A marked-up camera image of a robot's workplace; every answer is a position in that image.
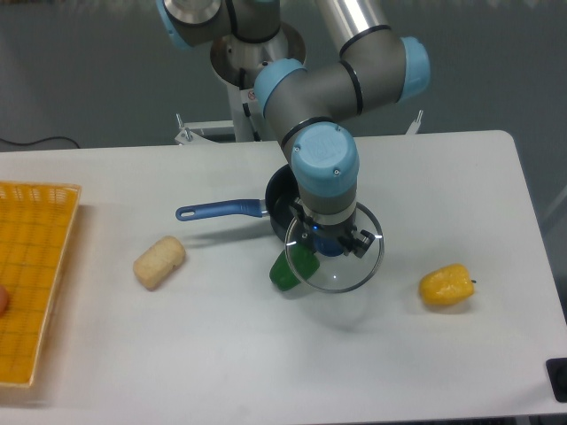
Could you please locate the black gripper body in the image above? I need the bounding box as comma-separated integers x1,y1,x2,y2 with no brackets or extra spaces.
290,197,357,243

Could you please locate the black floor cable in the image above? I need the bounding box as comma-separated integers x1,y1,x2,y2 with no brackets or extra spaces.
0,135,82,150

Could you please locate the yellow bell pepper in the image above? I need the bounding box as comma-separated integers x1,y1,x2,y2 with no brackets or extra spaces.
418,263,475,306

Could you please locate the orange round fruit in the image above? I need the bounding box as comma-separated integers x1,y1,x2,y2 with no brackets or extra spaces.
0,285,10,315

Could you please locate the yellow wicker basket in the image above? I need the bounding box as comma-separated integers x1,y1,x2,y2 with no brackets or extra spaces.
1,181,82,388

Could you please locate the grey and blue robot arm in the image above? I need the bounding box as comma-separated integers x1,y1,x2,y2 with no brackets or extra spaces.
157,1,431,257

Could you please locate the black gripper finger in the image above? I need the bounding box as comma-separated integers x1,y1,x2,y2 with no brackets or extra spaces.
338,229,375,259
290,201,312,242

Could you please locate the green bell pepper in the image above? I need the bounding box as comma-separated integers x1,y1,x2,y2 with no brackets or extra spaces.
269,245,320,292

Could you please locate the dark blue saucepan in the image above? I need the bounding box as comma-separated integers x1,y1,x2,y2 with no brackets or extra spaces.
175,165,299,242

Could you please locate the black device at table edge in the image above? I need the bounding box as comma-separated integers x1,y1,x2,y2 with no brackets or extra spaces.
546,358,567,403

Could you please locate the beige bread loaf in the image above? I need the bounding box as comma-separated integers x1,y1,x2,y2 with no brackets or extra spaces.
133,236,186,290

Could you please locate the glass pot lid blue knob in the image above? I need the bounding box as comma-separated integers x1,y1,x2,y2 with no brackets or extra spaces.
283,201,385,294

